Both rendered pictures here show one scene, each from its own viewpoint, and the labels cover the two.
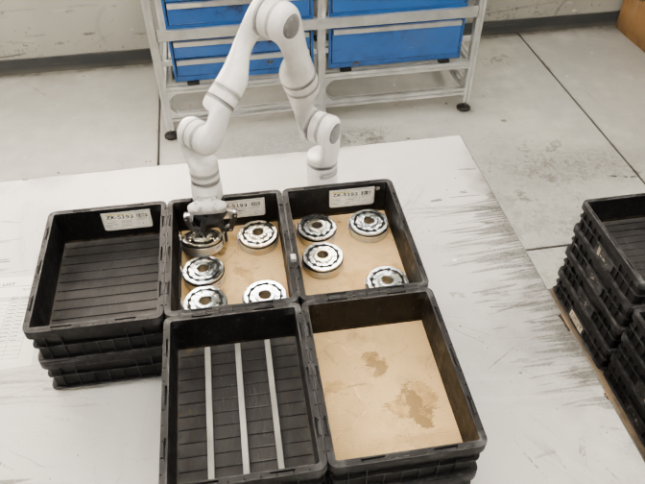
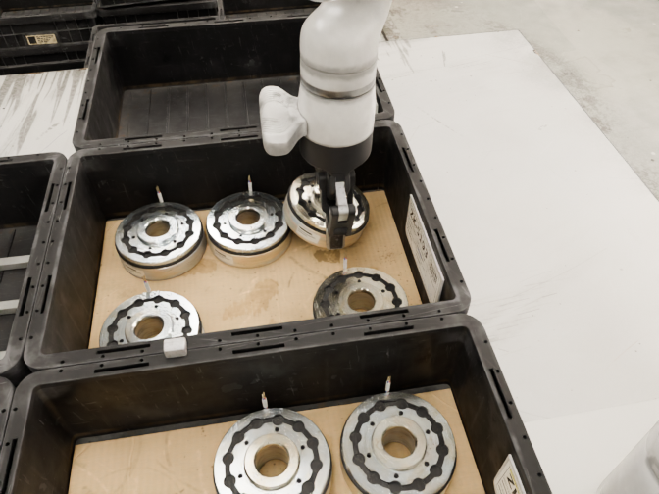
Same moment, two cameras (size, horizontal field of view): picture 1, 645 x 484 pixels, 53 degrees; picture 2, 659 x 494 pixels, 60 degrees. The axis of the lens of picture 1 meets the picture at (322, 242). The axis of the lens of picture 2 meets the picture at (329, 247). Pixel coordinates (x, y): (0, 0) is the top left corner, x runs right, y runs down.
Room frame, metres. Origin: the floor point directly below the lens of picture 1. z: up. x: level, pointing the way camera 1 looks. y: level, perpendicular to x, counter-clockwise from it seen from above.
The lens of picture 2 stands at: (1.20, -0.19, 1.35)
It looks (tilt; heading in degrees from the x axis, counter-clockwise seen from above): 48 degrees down; 89
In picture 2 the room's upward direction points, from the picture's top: straight up
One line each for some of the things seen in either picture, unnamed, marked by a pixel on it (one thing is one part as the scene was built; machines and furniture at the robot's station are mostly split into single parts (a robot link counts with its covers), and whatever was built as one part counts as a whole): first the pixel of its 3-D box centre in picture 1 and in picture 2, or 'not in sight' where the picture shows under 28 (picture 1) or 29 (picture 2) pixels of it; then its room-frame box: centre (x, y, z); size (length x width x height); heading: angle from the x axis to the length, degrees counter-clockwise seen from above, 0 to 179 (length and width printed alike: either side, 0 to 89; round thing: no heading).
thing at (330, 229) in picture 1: (317, 227); (398, 444); (1.26, 0.01, 0.86); 0.10 x 0.10 x 0.01
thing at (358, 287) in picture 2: (257, 232); (361, 301); (1.23, 0.17, 0.86); 0.05 x 0.05 x 0.01
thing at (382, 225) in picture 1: (369, 222); not in sight; (1.28, -0.12, 0.86); 0.10 x 0.10 x 0.01
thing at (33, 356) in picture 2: (228, 250); (247, 226); (1.11, 0.23, 0.92); 0.40 x 0.30 x 0.02; 9
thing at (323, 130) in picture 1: (322, 140); not in sight; (1.53, 0.00, 0.95); 0.09 x 0.09 x 0.17; 58
